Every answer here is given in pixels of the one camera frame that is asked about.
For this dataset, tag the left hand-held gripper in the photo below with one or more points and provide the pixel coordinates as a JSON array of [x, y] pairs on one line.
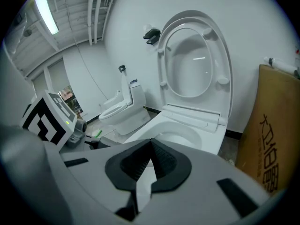
[[51, 121]]

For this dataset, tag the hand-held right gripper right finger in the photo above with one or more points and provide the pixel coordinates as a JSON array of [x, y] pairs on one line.
[[199, 196]]

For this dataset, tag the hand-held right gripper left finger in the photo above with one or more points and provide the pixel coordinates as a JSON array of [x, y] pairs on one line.
[[93, 163]]

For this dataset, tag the white tankless toilet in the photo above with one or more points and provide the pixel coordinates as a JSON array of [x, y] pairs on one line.
[[194, 55]]

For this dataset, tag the white toilet with tank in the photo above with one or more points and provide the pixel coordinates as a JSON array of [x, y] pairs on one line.
[[136, 107]]

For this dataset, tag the window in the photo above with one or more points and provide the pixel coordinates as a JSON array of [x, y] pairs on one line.
[[70, 99]]

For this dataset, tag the blue item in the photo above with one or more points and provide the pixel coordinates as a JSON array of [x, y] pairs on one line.
[[134, 81]]

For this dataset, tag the white ceiling pipes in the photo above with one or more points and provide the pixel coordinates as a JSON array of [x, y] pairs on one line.
[[91, 20]]

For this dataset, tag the ceiling tube light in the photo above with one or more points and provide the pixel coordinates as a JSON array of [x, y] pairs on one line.
[[45, 10]]

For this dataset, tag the large cardboard box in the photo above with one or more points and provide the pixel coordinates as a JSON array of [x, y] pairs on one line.
[[269, 107]]

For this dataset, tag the white caulking gun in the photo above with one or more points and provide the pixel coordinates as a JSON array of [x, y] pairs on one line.
[[281, 65]]

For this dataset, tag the small black wall hook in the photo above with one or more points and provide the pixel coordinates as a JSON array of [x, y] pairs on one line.
[[122, 68]]

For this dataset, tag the black wall shelf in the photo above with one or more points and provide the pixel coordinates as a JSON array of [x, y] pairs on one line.
[[152, 34]]

